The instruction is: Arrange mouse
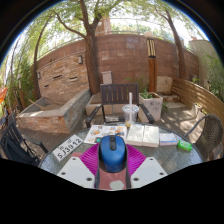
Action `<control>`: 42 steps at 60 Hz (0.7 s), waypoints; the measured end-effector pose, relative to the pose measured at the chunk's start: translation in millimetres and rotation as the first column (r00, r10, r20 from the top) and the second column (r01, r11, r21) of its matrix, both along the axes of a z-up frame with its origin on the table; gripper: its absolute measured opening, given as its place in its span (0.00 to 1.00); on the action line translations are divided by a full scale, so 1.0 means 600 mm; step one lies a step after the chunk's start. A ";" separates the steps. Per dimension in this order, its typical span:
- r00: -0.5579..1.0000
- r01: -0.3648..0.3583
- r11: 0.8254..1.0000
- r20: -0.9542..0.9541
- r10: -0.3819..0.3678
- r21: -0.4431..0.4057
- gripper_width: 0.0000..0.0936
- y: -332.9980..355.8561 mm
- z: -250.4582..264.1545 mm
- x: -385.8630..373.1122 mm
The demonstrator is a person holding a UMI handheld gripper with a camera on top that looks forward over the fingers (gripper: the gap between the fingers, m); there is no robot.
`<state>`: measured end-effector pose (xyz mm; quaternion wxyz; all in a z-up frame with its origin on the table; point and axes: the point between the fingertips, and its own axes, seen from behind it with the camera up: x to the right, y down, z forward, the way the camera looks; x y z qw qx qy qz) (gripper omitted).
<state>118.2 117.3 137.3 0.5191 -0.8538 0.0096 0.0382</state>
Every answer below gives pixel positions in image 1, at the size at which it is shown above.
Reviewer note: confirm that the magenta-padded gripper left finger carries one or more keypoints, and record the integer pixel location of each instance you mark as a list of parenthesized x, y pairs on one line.
[(78, 170)]

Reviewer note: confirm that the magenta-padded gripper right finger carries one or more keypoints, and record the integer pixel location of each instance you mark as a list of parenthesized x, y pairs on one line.
[(146, 170)]

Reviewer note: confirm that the blue computer mouse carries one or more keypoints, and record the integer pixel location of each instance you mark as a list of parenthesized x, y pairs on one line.
[(112, 153)]

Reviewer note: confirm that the floral red pink mouse pad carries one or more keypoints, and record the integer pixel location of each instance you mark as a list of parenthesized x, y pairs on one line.
[(111, 181)]

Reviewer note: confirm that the white license plate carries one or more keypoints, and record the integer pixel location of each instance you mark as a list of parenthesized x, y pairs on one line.
[(67, 148)]

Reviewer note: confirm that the open white book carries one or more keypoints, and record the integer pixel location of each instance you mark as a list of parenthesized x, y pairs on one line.
[(143, 135)]

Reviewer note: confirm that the small blue white book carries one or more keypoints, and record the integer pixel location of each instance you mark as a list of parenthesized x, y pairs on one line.
[(168, 138)]

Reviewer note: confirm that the green tissue pack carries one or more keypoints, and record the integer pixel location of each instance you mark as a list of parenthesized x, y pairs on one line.
[(184, 145)]

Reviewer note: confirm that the colourful picture sheet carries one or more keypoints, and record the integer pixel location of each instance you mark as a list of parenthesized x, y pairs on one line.
[(105, 130)]

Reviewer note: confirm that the clear plastic cup with straw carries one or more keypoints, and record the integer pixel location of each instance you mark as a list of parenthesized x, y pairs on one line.
[(130, 115)]

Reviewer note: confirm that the raised stone garden bed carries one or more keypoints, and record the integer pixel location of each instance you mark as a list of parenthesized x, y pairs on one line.
[(43, 121)]

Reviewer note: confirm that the white stone planter with plant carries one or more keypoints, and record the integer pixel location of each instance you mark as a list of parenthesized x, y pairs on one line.
[(151, 106)]

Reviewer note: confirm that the black metal chair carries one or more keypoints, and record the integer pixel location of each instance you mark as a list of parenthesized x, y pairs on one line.
[(16, 146)]

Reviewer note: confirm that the grey wicker chair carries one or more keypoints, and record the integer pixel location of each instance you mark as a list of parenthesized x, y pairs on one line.
[(211, 133)]

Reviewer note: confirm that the small white planter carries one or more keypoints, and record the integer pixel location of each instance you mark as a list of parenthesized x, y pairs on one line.
[(197, 110)]

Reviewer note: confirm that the dark wooden slatted chair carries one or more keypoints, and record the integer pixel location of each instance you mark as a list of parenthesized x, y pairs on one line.
[(116, 93)]

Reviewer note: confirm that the pale stone slab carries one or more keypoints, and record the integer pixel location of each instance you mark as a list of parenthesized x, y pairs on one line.
[(164, 85)]

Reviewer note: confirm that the wooden slatted fence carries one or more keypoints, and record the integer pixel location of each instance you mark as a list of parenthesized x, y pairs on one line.
[(200, 95)]

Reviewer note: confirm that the thin curved tree trunk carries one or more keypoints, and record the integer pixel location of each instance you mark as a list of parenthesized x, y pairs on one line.
[(35, 73)]

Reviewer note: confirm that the thick forked tree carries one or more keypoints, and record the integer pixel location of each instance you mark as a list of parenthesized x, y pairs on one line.
[(91, 60)]

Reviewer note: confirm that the slim dark tree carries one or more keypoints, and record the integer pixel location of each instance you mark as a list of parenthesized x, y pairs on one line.
[(180, 56)]

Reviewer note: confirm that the wooden garden lamp post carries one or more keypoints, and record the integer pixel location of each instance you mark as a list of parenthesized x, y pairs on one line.
[(152, 73)]

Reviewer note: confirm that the grey wall utility box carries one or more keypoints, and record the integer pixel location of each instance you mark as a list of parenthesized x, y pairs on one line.
[(107, 77)]

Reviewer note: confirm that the wall lamp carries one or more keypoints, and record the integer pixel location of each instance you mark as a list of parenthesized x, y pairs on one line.
[(38, 75), (80, 59)]

